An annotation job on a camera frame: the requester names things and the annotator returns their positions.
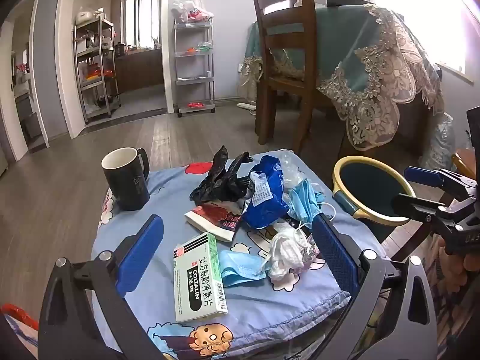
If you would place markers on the brown kitchen cabinet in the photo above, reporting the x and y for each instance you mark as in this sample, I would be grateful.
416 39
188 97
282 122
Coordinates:
138 67

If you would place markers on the plastic bag with items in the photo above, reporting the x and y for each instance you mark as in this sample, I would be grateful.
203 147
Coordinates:
187 11

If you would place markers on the blue cartoon printed blanket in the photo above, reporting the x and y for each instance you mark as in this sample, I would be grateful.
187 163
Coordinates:
165 198

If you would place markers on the black plastic bag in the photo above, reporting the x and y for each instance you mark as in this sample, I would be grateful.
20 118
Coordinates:
221 183

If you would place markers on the large bright window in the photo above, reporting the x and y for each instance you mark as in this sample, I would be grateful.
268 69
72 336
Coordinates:
423 7

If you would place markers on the kitchen window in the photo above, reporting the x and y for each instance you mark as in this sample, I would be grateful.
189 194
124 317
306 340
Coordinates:
131 18

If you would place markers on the white power strip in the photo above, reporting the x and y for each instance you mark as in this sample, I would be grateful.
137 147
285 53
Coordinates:
245 105

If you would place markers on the black mug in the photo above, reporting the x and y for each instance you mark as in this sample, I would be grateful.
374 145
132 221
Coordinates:
125 189

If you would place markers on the small foil wrapper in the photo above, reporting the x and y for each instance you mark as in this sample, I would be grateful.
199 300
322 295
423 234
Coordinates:
314 260

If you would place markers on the person's right hand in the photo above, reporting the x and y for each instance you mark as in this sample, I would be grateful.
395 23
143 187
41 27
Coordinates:
461 260

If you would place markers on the blue face mask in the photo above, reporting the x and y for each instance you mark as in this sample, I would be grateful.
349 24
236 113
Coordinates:
304 202
240 270

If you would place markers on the white rice cooker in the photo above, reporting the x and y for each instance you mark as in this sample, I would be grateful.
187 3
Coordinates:
84 17

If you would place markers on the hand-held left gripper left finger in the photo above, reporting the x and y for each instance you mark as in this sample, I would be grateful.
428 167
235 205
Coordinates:
140 257

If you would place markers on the metal shelf rack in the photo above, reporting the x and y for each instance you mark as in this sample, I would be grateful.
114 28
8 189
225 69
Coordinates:
96 50

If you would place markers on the green and white medicine box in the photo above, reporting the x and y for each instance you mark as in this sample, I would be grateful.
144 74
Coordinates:
198 281

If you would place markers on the yellow-rimmed dark waste bin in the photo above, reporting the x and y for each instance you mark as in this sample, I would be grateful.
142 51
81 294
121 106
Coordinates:
362 180

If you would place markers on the red flat item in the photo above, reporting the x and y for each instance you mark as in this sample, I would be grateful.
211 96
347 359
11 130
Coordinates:
195 104

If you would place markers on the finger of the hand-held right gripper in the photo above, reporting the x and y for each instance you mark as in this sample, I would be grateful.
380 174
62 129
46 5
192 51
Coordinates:
420 175
408 203

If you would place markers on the table with lace tablecloth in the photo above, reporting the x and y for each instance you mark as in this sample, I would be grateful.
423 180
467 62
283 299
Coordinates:
348 45

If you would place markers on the clear plastic wrapper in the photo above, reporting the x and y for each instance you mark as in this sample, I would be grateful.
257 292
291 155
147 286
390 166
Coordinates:
293 167

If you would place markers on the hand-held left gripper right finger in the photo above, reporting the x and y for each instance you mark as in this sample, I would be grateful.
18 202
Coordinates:
333 257

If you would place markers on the wooden chair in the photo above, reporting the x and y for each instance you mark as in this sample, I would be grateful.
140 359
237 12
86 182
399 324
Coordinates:
285 11
463 163

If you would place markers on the orange packages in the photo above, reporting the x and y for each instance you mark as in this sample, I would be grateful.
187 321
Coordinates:
98 74

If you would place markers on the red and white packet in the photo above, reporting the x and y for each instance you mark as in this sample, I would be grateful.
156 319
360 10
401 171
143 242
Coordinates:
210 218

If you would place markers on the orange and green items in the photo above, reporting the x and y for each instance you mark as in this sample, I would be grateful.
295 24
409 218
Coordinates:
195 49

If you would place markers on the white woven sack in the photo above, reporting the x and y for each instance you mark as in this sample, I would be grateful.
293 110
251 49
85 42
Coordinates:
440 138

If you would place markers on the red plastic object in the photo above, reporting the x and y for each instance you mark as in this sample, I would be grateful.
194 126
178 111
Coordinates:
18 312

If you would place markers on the white trolley rack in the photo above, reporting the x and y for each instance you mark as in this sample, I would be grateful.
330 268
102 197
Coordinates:
193 80

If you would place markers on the blue snack packet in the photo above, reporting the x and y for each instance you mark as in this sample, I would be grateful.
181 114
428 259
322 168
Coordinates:
272 178

